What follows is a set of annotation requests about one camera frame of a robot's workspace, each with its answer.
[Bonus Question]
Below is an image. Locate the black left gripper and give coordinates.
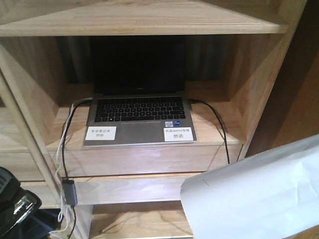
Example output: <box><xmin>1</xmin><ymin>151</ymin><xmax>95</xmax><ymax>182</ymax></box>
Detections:
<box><xmin>0</xmin><ymin>167</ymin><xmax>42</xmax><ymax>239</ymax></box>

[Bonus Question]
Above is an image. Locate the white paper sheet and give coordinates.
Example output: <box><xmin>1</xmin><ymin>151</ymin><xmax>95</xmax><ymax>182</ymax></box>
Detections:
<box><xmin>180</xmin><ymin>135</ymin><xmax>319</xmax><ymax>239</ymax></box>

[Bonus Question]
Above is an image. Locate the grey usb hub adapter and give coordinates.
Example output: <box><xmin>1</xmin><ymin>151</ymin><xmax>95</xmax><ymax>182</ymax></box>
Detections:
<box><xmin>62</xmin><ymin>179</ymin><xmax>78</xmax><ymax>206</ymax></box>

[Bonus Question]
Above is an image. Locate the white label left sticker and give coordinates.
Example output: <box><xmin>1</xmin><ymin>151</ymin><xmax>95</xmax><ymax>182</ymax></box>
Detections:
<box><xmin>85</xmin><ymin>126</ymin><xmax>117</xmax><ymax>141</ymax></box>

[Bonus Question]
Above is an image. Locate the white label sticker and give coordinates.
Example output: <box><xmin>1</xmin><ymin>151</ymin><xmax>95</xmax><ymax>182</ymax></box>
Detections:
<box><xmin>85</xmin><ymin>126</ymin><xmax>117</xmax><ymax>141</ymax></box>
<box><xmin>163</xmin><ymin>127</ymin><xmax>194</xmax><ymax>142</ymax></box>

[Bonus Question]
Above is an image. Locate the grey laptop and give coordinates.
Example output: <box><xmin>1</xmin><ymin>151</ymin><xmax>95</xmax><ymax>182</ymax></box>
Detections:
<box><xmin>84</xmin><ymin>35</ymin><xmax>196</xmax><ymax>147</ymax></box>

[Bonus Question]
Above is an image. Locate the white label right sticker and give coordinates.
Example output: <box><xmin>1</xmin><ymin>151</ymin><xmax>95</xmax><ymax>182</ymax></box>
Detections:
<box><xmin>163</xmin><ymin>127</ymin><xmax>194</xmax><ymax>142</ymax></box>

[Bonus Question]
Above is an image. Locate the white cable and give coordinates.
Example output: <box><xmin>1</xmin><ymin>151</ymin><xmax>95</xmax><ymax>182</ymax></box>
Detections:
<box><xmin>48</xmin><ymin>98</ymin><xmax>93</xmax><ymax>237</ymax></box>

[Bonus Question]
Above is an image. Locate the black cable left of laptop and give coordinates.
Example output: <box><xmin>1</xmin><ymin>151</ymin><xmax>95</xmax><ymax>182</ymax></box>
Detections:
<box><xmin>61</xmin><ymin>98</ymin><xmax>93</xmax><ymax>180</ymax></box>

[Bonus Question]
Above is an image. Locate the black cable of laptop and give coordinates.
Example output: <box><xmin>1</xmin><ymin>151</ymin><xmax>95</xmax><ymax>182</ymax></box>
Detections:
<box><xmin>188</xmin><ymin>99</ymin><xmax>230</xmax><ymax>165</ymax></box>
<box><xmin>61</xmin><ymin>98</ymin><xmax>93</xmax><ymax>180</ymax></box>

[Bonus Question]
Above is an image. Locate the black cable right of laptop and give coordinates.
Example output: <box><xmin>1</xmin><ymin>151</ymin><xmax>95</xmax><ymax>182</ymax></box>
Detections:
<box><xmin>188</xmin><ymin>99</ymin><xmax>230</xmax><ymax>165</ymax></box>

